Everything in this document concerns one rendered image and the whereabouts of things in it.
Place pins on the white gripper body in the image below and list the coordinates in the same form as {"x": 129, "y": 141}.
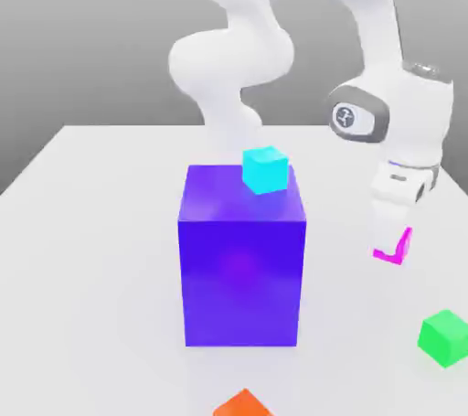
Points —
{"x": 393, "y": 191}

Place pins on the small magenta cube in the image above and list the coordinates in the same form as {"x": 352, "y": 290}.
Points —
{"x": 401, "y": 252}

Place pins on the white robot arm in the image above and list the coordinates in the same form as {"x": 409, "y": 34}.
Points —
{"x": 234, "y": 57}

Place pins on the small cyan cube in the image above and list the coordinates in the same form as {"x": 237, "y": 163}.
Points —
{"x": 265, "y": 169}

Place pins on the small green cube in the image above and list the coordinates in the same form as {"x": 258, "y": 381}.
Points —
{"x": 444, "y": 337}

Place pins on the small orange cube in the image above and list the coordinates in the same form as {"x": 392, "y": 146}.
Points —
{"x": 243, "y": 405}

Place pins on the large purple box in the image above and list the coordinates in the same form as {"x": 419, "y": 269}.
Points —
{"x": 239, "y": 269}

